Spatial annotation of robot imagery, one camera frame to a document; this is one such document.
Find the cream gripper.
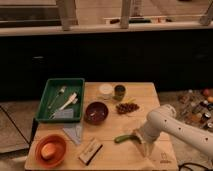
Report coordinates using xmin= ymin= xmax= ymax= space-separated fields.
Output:
xmin=131 ymin=128 xmax=156 ymax=158

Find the green pepper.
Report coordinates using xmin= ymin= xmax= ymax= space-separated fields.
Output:
xmin=114 ymin=134 xmax=137 ymax=144

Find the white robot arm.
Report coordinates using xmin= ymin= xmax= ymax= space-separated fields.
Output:
xmin=134 ymin=104 xmax=213 ymax=159

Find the purple bowl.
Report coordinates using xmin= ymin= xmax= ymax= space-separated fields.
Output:
xmin=84 ymin=102 xmax=109 ymax=125

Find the orange bowl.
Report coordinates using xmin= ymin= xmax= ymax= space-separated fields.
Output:
xmin=35 ymin=134 xmax=67 ymax=169

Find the bunch of dark grapes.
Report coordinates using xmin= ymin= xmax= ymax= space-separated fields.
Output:
xmin=116 ymin=103 xmax=139 ymax=115

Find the yellow banana piece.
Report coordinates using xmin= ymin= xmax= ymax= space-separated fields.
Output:
xmin=124 ymin=98 xmax=136 ymax=103

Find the spice jar rack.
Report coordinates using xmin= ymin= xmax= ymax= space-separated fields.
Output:
xmin=177 ymin=90 xmax=213 ymax=129

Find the dark green can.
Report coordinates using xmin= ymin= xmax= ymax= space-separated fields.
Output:
xmin=114 ymin=85 xmax=126 ymax=101

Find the wooden block eraser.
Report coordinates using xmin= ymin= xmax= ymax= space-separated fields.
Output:
xmin=79 ymin=138 xmax=103 ymax=165

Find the grey folded cloth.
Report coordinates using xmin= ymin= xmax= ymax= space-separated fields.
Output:
xmin=63 ymin=123 xmax=83 ymax=145

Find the white spatula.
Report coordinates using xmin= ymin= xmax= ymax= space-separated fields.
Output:
xmin=49 ymin=92 xmax=77 ymax=118

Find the grey cloth in tray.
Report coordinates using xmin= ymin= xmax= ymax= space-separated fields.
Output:
xmin=53 ymin=109 xmax=74 ymax=119

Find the metal fork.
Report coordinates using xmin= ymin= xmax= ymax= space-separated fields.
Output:
xmin=48 ymin=86 xmax=66 ymax=109

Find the orange fruit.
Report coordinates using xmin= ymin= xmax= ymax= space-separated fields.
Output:
xmin=41 ymin=143 xmax=56 ymax=160

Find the green plastic tray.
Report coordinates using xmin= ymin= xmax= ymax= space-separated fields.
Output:
xmin=35 ymin=78 xmax=85 ymax=123

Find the black cable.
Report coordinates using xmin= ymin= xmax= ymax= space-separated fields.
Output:
xmin=178 ymin=161 xmax=212 ymax=171

